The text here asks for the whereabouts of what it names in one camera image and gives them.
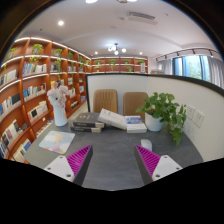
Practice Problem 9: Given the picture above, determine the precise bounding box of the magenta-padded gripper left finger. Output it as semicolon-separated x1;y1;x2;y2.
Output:
43;144;94;187

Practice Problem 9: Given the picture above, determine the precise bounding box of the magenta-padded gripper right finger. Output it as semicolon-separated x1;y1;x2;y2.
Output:
134;144;184;186

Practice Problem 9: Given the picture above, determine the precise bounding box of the white ceramic vase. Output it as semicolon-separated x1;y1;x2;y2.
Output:
53;99;69;127

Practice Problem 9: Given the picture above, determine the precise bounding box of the blue and white book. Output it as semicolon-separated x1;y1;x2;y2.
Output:
124;115;148;134

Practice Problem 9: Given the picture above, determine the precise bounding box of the green plant in white pot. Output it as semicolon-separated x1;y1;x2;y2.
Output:
135;92;188;147

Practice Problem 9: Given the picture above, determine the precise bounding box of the white black-edged desk partition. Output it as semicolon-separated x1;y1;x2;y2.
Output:
85;73;224;163

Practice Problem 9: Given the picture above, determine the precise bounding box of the thick white book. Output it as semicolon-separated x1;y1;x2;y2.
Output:
97;108;128;131

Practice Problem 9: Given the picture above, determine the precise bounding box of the tan upholstered chair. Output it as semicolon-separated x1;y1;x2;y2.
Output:
92;88;119;114
123;91;149;118

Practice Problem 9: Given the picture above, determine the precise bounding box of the pink and white flower bouquet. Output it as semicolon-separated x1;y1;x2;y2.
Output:
46;81;70;108

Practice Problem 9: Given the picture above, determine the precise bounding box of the orange wooden bookshelf unit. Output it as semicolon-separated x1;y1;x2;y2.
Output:
0;36;149;165

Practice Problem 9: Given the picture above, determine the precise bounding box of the grey curtain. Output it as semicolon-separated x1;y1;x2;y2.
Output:
208;55;224;89
157;58;174;76

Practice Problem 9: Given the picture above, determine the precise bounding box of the large window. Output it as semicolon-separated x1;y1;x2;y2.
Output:
173;54;212;82

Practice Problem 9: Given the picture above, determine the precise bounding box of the ceiling chandelier with round bulbs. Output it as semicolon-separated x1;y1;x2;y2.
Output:
107;42;128;56

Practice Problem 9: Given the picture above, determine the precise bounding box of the ceiling air vent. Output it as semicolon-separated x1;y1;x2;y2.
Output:
126;10;158;25

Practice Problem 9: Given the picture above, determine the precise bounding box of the white wall socket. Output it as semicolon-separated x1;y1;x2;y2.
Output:
185;104;196;121
193;109;205;128

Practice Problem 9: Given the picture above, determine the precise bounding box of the black track light rail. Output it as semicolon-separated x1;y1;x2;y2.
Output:
155;47;220;62

